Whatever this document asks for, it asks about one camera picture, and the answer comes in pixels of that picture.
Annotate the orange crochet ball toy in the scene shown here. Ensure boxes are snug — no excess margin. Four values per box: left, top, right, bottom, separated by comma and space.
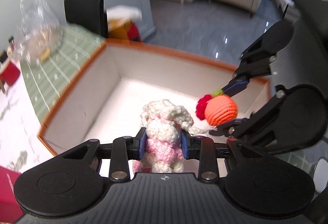
195, 89, 238, 126

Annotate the pink white crochet toy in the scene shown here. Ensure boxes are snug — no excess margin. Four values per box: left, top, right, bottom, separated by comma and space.
132, 99, 214, 174

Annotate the orange storage box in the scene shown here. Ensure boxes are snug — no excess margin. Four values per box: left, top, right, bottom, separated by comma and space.
37, 38, 272, 157

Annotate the white plush on stool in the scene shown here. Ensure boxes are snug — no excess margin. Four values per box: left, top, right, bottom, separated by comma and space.
106, 5, 142, 42

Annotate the pink red box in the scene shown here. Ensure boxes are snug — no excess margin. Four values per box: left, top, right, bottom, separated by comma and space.
0, 167, 23, 223

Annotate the red mug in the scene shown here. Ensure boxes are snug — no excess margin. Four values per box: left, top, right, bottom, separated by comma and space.
1, 61, 21, 87

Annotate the black chair right side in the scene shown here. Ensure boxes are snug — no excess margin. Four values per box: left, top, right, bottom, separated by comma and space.
64, 0, 108, 38

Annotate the clear plastic bag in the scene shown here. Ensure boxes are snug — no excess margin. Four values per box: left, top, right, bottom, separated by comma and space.
13, 0, 63, 66

